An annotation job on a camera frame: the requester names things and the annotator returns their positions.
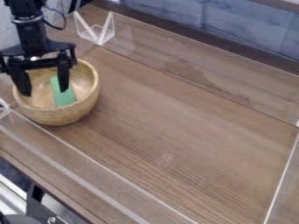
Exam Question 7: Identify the clear acrylic right wall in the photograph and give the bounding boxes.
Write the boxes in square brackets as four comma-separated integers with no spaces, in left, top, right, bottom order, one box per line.
[264,136,299,224]

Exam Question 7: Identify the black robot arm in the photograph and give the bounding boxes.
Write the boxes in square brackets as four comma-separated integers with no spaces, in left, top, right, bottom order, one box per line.
[0,0,78,97]

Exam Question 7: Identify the clear acrylic wall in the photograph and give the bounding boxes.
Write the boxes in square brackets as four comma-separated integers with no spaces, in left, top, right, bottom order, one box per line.
[264,136,299,224]
[0,99,200,224]
[106,12,299,126]

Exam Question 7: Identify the wooden bowl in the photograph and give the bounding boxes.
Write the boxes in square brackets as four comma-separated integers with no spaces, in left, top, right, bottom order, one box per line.
[13,59,101,126]

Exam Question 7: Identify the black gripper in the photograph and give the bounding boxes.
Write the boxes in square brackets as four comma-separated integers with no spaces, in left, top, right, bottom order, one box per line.
[0,39,78,96]

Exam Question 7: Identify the black table leg bracket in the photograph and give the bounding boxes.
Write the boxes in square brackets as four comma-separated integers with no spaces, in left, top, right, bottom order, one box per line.
[25,183,81,224]

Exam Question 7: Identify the black cable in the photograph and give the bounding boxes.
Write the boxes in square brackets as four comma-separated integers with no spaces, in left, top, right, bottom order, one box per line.
[42,4,69,32]

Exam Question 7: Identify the clear acrylic front wall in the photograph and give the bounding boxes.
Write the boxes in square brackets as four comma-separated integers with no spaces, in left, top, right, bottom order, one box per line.
[0,99,200,224]

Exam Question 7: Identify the clear acrylic corner bracket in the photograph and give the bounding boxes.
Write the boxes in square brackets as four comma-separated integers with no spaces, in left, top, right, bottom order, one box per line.
[74,11,115,46]

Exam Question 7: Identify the clear acrylic back wall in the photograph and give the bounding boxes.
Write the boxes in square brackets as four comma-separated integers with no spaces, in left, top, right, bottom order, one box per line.
[106,12,299,126]

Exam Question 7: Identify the green stick block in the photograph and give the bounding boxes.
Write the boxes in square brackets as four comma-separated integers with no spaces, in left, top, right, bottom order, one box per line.
[51,76,77,107]

